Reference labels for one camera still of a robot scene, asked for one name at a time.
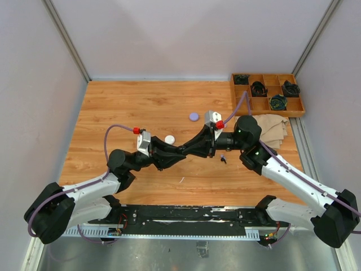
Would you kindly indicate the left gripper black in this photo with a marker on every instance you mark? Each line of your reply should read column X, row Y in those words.
column 159, row 152

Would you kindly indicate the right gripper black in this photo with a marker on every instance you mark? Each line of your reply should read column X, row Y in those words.
column 206, row 139

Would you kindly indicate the white earbud charging case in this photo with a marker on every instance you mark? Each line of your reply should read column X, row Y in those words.
column 169, row 139

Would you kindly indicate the black earbud charging case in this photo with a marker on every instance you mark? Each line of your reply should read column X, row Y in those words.
column 181, row 150

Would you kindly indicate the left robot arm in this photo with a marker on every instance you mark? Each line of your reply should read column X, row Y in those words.
column 84, row 194

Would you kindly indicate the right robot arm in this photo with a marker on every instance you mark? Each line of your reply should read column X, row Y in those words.
column 282, row 169

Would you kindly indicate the purple earbud charging case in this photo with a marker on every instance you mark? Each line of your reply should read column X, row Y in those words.
column 194, row 116

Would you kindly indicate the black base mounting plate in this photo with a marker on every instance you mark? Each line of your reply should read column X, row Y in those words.
column 186, row 221

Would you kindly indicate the beige folded cloth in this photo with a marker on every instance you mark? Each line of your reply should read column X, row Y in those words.
column 274, row 129

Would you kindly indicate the rolled dark tie top-left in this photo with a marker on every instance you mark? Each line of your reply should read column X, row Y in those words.
column 241, row 79

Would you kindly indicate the rolled black tie centre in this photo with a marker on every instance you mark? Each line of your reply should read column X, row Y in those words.
column 258, row 89

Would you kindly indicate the rolled black tie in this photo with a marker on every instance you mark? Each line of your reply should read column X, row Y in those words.
column 258, row 89
column 290, row 90

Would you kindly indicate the wooden compartment tray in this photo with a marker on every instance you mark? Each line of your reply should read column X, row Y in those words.
column 243, row 101

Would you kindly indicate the rolled blue patterned tie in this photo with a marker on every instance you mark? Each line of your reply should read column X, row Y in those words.
column 278, row 103

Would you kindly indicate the rolled black tie right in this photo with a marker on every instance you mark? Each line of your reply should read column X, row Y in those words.
column 290, row 90

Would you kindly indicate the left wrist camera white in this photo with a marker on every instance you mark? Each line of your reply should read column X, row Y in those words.
column 143, row 142

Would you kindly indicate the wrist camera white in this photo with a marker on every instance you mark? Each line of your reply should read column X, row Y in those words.
column 143, row 142
column 214, row 121

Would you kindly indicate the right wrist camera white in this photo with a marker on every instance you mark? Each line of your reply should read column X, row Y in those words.
column 214, row 121

